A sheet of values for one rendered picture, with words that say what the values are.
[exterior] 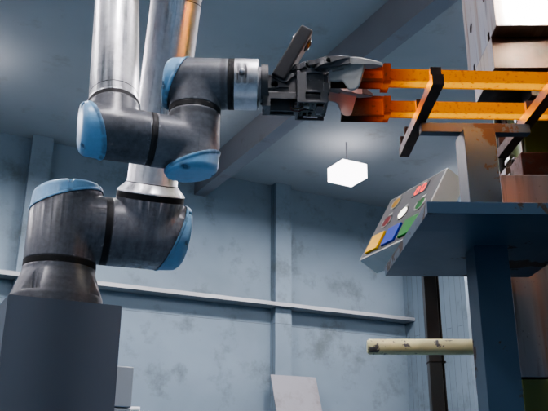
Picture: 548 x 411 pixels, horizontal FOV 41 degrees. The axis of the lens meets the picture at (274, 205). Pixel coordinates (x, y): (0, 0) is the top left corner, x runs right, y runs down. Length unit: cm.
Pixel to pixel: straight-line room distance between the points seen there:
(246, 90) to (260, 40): 732
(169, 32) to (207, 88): 38
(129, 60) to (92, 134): 19
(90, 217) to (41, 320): 24
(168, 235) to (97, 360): 31
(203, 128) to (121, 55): 21
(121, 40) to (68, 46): 767
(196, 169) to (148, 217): 39
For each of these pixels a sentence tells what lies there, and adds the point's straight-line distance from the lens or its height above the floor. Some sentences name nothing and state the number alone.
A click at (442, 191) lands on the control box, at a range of 235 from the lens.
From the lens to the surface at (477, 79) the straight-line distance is 135.
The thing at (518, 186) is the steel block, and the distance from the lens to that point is 171.
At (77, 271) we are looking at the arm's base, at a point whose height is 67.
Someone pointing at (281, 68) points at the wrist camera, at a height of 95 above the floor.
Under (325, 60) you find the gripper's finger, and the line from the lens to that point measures 127.
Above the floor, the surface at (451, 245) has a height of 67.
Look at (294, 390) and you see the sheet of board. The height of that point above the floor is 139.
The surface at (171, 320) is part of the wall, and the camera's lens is 1136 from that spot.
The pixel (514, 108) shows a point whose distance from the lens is 148.
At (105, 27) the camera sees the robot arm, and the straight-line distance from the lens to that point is 138.
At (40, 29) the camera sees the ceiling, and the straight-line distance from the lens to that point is 881.
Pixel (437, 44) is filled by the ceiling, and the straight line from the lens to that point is 883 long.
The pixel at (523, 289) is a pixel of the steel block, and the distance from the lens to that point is 164.
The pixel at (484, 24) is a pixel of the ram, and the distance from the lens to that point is 211.
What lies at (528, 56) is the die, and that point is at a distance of 204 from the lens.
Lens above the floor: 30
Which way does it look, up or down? 20 degrees up
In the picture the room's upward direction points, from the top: straight up
